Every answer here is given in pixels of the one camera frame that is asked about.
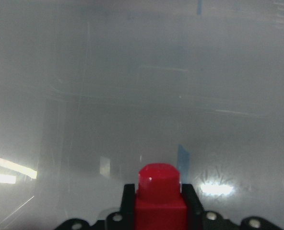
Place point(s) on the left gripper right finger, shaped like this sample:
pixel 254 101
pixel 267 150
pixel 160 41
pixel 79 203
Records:
pixel 201 219

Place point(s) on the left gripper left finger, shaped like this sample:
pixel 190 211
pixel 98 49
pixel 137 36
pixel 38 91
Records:
pixel 119 220

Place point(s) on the red block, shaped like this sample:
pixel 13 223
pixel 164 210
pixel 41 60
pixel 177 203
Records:
pixel 158 202

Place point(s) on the clear plastic storage box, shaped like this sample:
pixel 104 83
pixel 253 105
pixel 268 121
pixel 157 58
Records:
pixel 93 90

